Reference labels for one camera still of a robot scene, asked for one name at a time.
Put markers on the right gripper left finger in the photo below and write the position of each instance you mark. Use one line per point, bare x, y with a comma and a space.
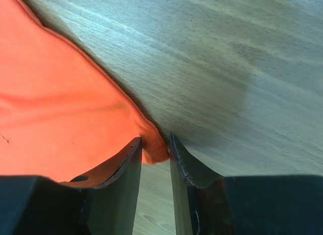
111, 193

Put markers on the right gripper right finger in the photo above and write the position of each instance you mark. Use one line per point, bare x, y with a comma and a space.
200, 203

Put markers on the orange t shirt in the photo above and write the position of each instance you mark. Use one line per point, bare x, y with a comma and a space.
61, 115

